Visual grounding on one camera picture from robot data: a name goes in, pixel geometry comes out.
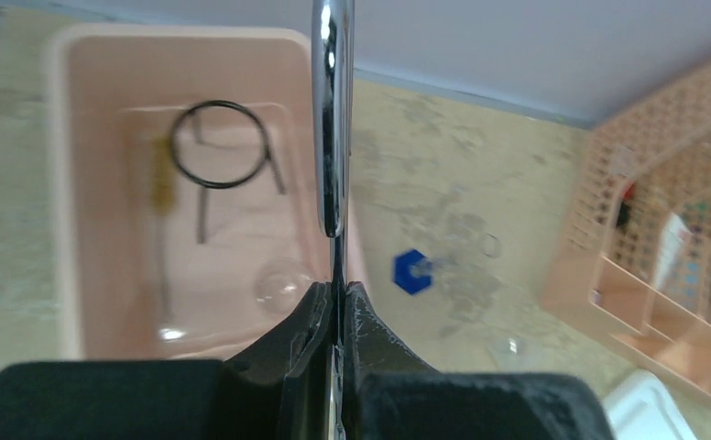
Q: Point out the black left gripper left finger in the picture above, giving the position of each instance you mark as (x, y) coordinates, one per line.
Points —
(278, 388)

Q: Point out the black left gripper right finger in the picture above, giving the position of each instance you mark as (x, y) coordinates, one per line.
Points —
(391, 393)

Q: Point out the graduated cylinder blue base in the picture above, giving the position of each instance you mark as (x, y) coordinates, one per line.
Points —
(452, 267)

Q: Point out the brown bristle tube brush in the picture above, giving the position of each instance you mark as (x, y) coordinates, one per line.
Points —
(163, 198)

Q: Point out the metal crucible tongs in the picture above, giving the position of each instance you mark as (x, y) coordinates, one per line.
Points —
(332, 36)

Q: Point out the pink plastic bin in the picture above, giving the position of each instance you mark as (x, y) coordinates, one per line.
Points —
(235, 103)

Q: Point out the white plastic lid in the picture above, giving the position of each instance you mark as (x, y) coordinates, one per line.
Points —
(642, 408)

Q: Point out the pink four-slot file organizer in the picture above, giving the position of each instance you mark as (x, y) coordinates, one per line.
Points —
(632, 268)

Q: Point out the red black marker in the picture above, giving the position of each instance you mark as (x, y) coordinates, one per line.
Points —
(624, 208)

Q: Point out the white instruction box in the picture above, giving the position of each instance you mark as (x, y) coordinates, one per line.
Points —
(673, 238)

